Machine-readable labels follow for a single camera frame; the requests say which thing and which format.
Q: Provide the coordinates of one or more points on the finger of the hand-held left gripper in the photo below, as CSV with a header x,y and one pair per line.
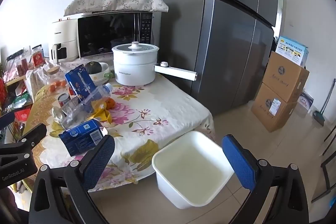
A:
x,y
30,134
6,119

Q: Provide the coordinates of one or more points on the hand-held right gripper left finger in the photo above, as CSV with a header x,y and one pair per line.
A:
x,y
98,161

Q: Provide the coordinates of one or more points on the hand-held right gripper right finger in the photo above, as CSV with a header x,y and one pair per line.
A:
x,y
240,163

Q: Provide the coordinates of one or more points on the blue carton with white label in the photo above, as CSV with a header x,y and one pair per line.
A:
x,y
78,137

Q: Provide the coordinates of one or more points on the white tissue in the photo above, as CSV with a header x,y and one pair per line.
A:
x,y
57,112

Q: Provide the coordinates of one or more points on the red drink can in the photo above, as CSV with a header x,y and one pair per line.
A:
x,y
63,99

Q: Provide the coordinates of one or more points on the white plastic bin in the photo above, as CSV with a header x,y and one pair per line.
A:
x,y
191,169

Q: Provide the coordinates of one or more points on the orange bell pepper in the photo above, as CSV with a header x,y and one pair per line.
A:
x,y
109,103

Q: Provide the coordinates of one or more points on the clear plastic bottle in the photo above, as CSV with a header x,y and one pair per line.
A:
x,y
86,103

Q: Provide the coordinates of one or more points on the blue almond print carton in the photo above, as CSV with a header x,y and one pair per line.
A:
x,y
78,79

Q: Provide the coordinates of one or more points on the red box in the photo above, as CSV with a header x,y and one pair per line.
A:
x,y
23,115

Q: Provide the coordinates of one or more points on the green foil packet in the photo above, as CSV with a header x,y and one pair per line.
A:
x,y
21,100

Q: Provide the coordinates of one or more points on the red hanging packets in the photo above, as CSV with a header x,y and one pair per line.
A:
x,y
2,87

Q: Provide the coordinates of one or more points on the wooden shelf board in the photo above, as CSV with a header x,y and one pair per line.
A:
x,y
15,80

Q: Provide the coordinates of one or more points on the white dotted cloth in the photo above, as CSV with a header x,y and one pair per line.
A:
x,y
34,82

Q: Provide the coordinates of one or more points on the small mandarin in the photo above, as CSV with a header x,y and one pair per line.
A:
x,y
52,87
62,83

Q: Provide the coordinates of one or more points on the glass jar with red contents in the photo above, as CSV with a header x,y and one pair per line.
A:
x,y
21,65

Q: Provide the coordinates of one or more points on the brown cardboard box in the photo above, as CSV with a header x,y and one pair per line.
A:
x,y
283,77
270,113

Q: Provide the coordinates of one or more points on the glass jar with wooden lid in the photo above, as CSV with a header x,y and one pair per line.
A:
x,y
52,78

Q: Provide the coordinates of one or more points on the red label glass jar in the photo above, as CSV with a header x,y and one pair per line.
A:
x,y
38,57

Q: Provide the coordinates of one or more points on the floral tablecloth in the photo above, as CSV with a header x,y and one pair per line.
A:
x,y
162,108

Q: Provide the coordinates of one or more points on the black metal chair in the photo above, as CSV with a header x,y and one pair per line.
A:
x,y
325,174

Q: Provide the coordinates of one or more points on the green broom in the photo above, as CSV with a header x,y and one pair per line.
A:
x,y
318,117

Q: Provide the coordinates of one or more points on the dark green squash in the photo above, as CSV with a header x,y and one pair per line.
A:
x,y
93,66

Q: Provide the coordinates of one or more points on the white electric cooking pot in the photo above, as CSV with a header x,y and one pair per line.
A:
x,y
134,69

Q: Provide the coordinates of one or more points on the white air fryer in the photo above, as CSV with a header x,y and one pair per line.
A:
x,y
65,35

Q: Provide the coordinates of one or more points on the grey refrigerator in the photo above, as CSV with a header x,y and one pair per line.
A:
x,y
223,43

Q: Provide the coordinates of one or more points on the blue and white box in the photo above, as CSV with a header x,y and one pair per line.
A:
x,y
291,50

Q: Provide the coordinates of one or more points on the black microwave oven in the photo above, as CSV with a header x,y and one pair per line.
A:
x,y
110,32

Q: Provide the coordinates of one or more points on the white wall socket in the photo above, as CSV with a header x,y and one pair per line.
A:
x,y
26,50

